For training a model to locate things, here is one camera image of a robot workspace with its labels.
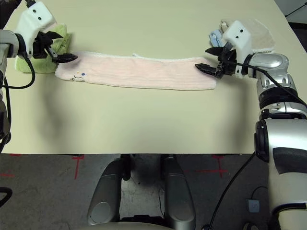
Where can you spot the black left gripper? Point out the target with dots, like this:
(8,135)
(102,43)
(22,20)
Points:
(40,48)

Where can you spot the beige folded towel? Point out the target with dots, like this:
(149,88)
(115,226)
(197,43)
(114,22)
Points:
(261,36)

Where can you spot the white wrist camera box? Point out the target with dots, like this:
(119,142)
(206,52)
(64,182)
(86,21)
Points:
(33,19)
(237,36)

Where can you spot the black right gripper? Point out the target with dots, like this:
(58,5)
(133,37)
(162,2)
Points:
(227,63)

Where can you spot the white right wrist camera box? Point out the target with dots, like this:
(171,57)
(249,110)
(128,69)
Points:
(237,36)

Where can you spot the green folded towel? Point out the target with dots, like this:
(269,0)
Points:
(43,67)

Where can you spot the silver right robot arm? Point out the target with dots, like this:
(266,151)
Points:
(283,143)

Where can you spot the small grey floor box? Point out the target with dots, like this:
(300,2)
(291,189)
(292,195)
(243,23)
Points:
(253,206)

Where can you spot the light blue folded towel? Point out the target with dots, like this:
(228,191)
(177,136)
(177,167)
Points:
(214,38)

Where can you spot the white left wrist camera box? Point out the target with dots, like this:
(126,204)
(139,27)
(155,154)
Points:
(33,19)

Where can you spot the beige robot waist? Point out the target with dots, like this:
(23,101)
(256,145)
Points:
(124,227)

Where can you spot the pink towel with embroidery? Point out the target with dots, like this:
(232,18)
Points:
(144,72)

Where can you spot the thin black stand leg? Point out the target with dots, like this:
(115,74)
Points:
(297,10)

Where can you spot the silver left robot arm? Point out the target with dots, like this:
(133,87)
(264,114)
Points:
(7,43)

